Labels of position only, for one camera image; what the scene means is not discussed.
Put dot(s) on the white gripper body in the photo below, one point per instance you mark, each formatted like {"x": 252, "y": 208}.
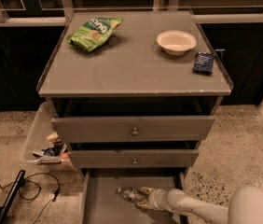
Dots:
{"x": 154, "y": 198}

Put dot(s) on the clear plastic water bottle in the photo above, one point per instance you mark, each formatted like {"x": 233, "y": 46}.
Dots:
{"x": 131, "y": 194}

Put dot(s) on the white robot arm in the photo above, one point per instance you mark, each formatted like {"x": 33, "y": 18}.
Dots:
{"x": 245, "y": 205}

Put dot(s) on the grey bottom drawer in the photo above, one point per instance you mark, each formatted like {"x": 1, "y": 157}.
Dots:
{"x": 101, "y": 204}

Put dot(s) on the grey drawer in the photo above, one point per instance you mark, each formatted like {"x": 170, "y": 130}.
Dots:
{"x": 123, "y": 158}
{"x": 119, "y": 129}
{"x": 101, "y": 204}

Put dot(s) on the grey middle drawer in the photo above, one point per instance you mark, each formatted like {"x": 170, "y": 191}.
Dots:
{"x": 123, "y": 158}

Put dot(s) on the brass top drawer knob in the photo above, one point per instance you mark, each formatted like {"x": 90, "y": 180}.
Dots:
{"x": 134, "y": 132}

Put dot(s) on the grey top drawer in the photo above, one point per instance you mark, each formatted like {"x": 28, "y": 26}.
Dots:
{"x": 119, "y": 129}

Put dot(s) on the grey drawer cabinet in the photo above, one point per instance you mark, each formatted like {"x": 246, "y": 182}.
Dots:
{"x": 131, "y": 76}

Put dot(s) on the black flat device on floor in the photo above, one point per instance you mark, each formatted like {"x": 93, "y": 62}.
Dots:
{"x": 11, "y": 196}

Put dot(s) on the dark blue snack packet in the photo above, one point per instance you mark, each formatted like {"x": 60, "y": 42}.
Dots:
{"x": 204, "y": 63}

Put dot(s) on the white paper bowl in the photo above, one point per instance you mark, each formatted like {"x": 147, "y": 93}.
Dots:
{"x": 176, "y": 42}

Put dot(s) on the green chip bag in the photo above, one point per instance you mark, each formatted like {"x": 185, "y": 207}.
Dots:
{"x": 94, "y": 33}

